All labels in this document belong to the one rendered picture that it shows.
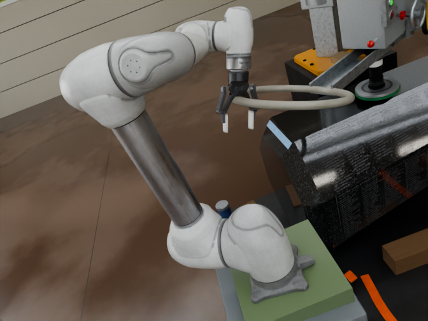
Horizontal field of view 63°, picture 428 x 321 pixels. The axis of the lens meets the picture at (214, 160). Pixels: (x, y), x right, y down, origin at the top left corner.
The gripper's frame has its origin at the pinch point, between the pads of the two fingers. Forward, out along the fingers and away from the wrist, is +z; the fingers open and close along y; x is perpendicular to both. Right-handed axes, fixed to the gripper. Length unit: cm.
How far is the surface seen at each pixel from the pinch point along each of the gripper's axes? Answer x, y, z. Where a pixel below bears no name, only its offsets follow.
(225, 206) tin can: 95, 41, 85
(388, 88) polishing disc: 12, 93, -6
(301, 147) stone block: 20, 47, 21
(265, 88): 21.5, 25.5, -9.7
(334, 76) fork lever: 14, 59, -14
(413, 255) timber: -15, 96, 77
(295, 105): -20.7, 10.2, -9.7
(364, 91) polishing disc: 20, 86, -4
